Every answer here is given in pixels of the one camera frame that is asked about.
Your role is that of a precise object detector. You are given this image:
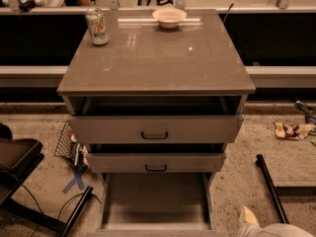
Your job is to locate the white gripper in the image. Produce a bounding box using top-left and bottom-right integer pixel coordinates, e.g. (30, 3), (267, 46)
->
(236, 205), (315, 237)

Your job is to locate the grey bottom drawer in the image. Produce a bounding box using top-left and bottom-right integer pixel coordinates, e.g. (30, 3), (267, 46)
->
(86, 173), (225, 237)

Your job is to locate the grey drawer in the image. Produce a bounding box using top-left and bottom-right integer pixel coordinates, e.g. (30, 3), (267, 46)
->
(68, 116), (243, 144)
(87, 153), (225, 173)
(86, 173), (225, 237)

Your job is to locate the grey middle drawer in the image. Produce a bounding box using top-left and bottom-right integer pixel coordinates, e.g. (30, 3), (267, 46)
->
(87, 153), (225, 173)

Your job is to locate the grey drawer cabinet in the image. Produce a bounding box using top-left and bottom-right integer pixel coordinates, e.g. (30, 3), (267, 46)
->
(56, 8), (257, 237)

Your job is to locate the grey top drawer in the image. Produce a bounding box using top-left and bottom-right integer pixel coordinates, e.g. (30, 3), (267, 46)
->
(68, 116), (243, 144)

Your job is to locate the black metal bar right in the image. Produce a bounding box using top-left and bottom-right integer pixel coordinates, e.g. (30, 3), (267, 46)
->
(255, 154), (316, 224)

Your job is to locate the brown snack bag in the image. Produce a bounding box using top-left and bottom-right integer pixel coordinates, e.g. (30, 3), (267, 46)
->
(275, 122), (316, 140)

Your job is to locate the blue snack wrapper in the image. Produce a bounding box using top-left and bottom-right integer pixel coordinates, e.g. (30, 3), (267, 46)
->
(294, 101), (316, 124)

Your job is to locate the white bowl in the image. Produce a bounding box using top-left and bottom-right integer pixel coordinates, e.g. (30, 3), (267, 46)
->
(152, 7), (187, 29)

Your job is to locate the green white soda can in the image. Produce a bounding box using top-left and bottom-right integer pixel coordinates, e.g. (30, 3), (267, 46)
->
(85, 8), (109, 45)

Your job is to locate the black floor cable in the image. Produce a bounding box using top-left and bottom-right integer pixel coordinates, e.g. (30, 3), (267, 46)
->
(20, 183), (102, 237)

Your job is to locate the wire mesh basket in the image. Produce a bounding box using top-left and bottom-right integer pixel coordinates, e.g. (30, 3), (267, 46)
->
(54, 122), (88, 172)

